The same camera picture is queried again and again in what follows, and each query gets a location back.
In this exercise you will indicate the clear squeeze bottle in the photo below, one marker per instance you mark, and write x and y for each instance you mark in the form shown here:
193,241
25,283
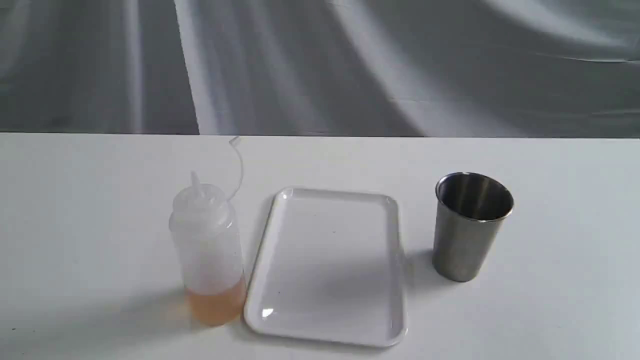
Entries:
204,228

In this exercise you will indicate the stainless steel cup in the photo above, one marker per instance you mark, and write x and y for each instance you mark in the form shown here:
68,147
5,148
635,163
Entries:
470,212

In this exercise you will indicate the white rectangular plastic tray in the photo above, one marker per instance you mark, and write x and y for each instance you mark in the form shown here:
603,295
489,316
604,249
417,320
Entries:
329,268

